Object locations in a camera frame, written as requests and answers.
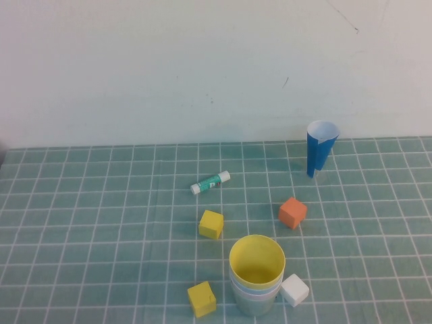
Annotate orange cube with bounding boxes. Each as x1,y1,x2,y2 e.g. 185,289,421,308
278,197,308,230

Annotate yellow plastic cup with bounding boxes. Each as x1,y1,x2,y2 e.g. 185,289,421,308
229,234,287,288

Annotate green plastic cup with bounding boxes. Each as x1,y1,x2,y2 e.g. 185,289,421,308
233,286,280,318

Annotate yellow cube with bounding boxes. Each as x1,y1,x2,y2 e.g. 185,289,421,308
198,209,225,241
186,281,217,319

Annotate pink plastic cup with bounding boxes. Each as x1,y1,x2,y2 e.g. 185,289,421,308
231,279,283,300

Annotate teal checkered tablecloth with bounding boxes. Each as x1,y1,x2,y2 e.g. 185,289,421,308
0,134,432,324

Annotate blue paper cone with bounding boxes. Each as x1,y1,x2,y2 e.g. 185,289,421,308
306,119,340,179

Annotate light blue plastic cup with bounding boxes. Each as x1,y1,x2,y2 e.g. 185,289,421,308
230,269,284,294

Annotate white cube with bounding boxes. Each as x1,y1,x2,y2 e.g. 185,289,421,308
280,273,311,308

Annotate green white glue stick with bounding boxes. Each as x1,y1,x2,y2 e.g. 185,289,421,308
189,170,231,196

